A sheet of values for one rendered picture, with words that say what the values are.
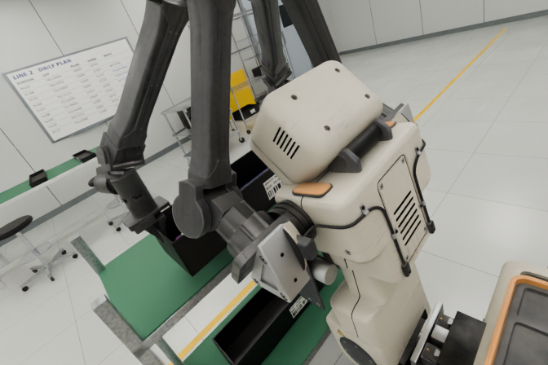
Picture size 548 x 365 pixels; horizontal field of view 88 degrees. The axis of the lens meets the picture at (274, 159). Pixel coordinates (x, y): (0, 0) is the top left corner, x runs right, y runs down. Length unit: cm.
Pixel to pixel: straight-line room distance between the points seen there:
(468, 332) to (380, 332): 18
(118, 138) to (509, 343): 79
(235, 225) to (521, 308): 53
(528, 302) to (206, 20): 72
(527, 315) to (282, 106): 56
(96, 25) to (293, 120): 544
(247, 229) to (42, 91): 519
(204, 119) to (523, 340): 63
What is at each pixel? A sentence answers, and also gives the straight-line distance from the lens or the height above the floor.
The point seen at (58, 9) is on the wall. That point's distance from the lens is 576.
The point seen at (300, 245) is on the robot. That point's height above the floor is 120.
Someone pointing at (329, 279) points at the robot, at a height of 99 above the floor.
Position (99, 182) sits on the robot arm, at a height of 130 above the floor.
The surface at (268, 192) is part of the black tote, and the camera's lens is 84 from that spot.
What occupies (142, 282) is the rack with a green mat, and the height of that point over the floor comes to 95.
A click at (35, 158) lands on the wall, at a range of 555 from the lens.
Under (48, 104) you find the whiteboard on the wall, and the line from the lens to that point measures 550.
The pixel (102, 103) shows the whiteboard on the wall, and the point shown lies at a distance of 558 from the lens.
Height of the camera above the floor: 148
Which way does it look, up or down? 24 degrees down
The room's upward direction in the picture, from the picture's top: 21 degrees counter-clockwise
